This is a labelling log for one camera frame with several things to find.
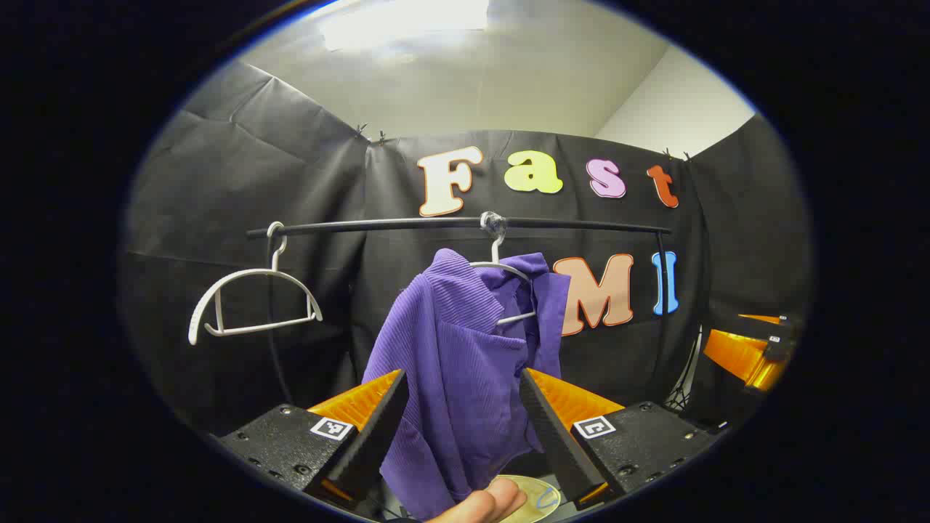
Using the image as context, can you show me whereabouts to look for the black backdrop cloth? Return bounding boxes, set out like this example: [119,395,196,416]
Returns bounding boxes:
[120,58,811,451]

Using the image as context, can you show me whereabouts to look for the black stand legs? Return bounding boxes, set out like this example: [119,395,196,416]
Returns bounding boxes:
[665,327,704,416]

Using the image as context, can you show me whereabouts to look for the white plastic hanger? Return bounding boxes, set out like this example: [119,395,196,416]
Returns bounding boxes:
[187,222,324,346]

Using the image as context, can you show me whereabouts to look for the cream laundry hamper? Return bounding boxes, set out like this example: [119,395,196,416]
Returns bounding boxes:
[494,474,562,523]

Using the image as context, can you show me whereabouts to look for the white hanger with taped hook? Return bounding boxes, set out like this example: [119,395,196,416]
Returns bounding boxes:
[469,211,538,325]

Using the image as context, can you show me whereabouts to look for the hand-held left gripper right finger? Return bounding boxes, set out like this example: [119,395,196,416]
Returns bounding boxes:
[519,368,720,511]

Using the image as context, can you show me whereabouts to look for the purple ribbed shirt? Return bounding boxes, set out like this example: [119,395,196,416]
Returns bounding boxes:
[361,248,573,521]

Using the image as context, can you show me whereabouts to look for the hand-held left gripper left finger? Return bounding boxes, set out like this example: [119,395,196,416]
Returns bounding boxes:
[217,369,410,509]

